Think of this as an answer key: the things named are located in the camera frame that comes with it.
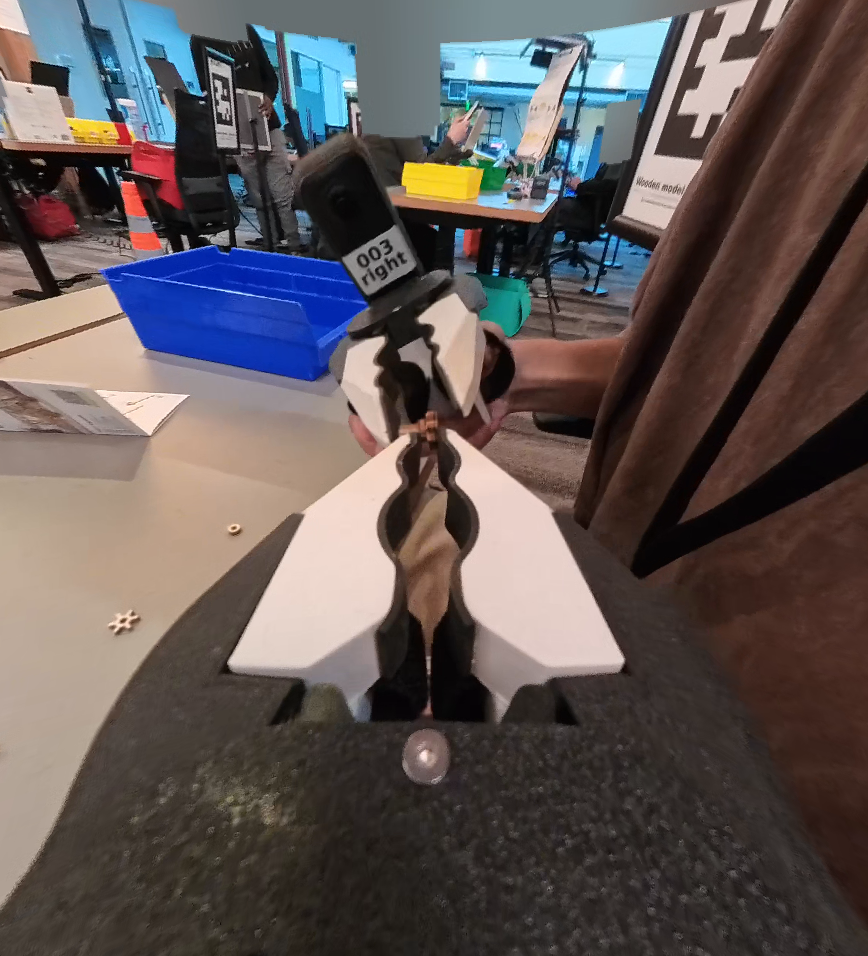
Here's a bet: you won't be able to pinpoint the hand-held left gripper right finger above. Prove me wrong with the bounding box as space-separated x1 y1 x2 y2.
434 432 626 721

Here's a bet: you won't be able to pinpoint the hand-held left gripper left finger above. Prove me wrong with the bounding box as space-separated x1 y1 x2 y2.
227 439 435 721

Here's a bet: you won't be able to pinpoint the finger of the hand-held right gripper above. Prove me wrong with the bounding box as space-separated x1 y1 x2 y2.
340 329 435 449
411 295 489 419

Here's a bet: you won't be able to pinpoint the small wooden gear part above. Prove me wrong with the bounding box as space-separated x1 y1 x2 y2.
402 411 444 453

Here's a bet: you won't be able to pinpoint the person's right forearm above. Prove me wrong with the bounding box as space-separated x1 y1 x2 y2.
523 336 632 419

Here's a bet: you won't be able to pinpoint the grey desk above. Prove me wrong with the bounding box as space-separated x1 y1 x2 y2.
0 284 435 956

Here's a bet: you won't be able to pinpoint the person's right hand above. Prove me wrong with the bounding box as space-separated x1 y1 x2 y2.
348 325 547 458

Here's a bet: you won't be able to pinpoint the green bucket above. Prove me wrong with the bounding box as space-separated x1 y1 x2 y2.
467 272 533 337

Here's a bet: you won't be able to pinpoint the yellow plastic bin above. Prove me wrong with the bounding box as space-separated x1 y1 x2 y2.
401 161 484 201
66 117 132 145

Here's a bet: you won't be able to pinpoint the person's khaki pants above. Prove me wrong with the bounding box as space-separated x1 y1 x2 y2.
396 493 459 651

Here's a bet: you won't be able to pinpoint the small marker sign on stand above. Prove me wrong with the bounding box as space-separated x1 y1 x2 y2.
236 90 270 154

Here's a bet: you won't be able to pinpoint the wooden edged work table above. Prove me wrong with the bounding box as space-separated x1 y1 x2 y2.
389 187 560 277

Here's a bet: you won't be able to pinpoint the black office chair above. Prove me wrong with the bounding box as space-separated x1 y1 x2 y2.
172 88 241 251

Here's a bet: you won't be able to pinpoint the blue plastic bin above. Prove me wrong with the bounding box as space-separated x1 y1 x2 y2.
100 245 369 382

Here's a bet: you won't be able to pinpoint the red chair cover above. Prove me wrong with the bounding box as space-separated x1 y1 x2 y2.
129 140 184 214

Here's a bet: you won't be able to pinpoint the orange traffic cone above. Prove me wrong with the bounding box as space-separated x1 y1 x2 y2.
120 179 166 261

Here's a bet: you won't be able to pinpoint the tall wooden model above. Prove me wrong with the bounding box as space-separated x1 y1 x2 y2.
516 45 584 161

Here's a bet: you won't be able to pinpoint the red bag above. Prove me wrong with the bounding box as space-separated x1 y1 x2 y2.
19 193 80 240

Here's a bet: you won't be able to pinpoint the folded instruction leaflet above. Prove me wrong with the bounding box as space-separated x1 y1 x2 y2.
0 375 190 438

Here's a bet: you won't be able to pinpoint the wooden top table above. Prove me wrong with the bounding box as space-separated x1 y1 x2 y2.
0 134 136 300

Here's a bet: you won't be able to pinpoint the white cardboard box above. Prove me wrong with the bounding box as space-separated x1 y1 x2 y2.
2 78 75 143

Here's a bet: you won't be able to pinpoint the white marker sign board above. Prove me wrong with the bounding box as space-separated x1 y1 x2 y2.
609 0 793 251

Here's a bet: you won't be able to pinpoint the black lanyard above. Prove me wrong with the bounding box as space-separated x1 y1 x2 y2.
631 112 868 580

